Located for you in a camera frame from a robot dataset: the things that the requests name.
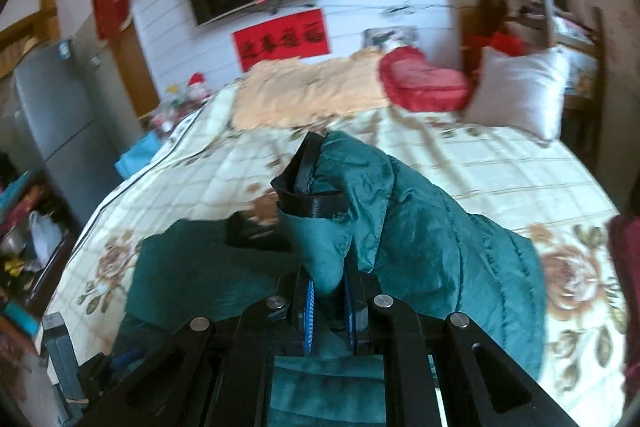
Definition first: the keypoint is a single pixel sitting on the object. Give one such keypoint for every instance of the red ruffled cushion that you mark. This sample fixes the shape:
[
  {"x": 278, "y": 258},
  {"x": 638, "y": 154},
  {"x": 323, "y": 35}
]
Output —
[{"x": 425, "y": 82}]

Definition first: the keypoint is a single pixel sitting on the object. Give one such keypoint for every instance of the white pillow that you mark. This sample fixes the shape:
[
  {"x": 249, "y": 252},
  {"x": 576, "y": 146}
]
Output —
[{"x": 520, "y": 92}]

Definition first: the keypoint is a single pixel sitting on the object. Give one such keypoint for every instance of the red cloth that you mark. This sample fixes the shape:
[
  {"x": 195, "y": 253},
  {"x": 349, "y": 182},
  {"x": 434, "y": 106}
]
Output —
[{"x": 495, "y": 43}]

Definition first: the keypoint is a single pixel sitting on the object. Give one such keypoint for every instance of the white plastic bag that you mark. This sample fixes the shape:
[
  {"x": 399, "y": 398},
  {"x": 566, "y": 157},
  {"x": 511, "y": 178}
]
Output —
[{"x": 45, "y": 237}]

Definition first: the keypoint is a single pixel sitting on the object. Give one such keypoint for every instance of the teal cushion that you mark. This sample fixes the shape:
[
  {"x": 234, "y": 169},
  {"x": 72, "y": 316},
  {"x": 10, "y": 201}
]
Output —
[{"x": 17, "y": 197}]

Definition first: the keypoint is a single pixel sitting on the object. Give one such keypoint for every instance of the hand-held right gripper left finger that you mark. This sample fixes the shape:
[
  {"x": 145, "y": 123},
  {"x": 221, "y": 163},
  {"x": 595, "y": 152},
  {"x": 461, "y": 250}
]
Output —
[{"x": 307, "y": 322}]

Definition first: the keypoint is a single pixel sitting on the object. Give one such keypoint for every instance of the grey refrigerator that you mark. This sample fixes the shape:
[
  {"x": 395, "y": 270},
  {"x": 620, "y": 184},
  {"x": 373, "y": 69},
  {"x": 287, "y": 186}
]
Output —
[{"x": 60, "y": 117}]

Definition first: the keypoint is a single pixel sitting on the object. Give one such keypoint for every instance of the red wall banner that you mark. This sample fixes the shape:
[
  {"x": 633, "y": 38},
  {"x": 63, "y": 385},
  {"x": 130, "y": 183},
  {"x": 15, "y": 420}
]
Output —
[{"x": 280, "y": 39}]

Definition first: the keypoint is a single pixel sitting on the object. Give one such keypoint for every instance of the beige ruffled pillow cover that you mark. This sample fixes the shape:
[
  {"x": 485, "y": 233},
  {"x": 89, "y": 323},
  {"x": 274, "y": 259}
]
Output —
[{"x": 310, "y": 92}]

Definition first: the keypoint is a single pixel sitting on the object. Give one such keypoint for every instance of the floral checked bed blanket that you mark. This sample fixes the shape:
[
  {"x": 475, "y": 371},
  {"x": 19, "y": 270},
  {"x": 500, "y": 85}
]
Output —
[{"x": 500, "y": 167}]

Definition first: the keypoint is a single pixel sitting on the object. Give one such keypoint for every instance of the wooden chair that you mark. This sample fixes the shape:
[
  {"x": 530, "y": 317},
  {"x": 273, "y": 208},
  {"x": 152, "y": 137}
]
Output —
[{"x": 550, "y": 17}]

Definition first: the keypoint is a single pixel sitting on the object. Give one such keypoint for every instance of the framed photo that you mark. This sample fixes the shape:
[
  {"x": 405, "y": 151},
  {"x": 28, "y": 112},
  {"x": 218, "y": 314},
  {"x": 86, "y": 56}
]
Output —
[{"x": 390, "y": 38}]

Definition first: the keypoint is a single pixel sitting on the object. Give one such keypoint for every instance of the cluttered bottles and jars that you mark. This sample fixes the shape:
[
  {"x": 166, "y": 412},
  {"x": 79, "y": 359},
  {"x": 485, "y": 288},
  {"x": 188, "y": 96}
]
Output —
[{"x": 172, "y": 107}]

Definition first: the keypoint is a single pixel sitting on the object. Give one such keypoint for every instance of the blue paper bag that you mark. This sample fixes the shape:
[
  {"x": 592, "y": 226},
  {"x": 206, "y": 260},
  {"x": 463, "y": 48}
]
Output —
[{"x": 140, "y": 157}]

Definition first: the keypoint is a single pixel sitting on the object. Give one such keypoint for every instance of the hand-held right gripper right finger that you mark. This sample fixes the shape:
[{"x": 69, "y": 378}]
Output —
[{"x": 352, "y": 317}]

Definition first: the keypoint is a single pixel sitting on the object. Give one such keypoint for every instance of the dark green quilted jacket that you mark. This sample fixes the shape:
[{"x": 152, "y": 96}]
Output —
[{"x": 425, "y": 232}]

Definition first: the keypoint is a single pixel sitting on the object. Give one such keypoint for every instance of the teal box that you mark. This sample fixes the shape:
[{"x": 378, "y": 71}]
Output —
[{"x": 20, "y": 314}]

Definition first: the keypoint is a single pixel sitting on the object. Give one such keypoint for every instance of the maroon cloth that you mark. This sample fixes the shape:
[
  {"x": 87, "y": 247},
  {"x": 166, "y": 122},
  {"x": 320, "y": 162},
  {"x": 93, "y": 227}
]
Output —
[{"x": 625, "y": 307}]

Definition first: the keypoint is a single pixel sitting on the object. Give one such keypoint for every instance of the wooden door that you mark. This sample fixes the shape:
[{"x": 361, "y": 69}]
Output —
[{"x": 142, "y": 72}]

